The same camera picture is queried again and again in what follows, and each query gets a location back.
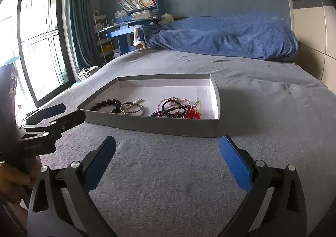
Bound grey bedspread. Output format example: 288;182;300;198
15;48;336;237

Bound black bead bracelet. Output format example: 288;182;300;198
90;98;123;114

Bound beige wardrobe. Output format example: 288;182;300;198
279;0;336;91

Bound teal curtain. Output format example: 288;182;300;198
66;0;102;70

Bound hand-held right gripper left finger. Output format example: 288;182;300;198
28;136;118;237

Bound stack of white papers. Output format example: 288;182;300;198
115;9;160;22

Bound white shelf rack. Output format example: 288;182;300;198
93;11;116;66

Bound silver bangle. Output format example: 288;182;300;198
121;102;143;115
125;105;146;117

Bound row of books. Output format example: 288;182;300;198
117;0;161;13

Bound red bead jewelry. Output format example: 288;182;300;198
184;106;202;120

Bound blue desk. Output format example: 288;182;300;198
105;12;161;57

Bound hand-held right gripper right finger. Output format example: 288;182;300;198
218;135;307;237

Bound blue fleece blanket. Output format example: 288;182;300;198
141;11;300;62

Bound dark blue bead bracelet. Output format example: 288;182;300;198
151;105;190;119

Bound gold wreath hair clip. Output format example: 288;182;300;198
123;98;145;108

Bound white plush toy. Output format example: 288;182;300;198
160;13;175;24

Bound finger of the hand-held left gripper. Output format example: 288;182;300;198
24;103;66;123
20;110;87;138

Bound grey cardboard tray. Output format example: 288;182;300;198
77;74;221;138

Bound person's left hand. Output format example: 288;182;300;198
0;159;37;204

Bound black framed window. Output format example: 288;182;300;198
0;0;77;125

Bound pink woven bracelet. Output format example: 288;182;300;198
157;97;191;112

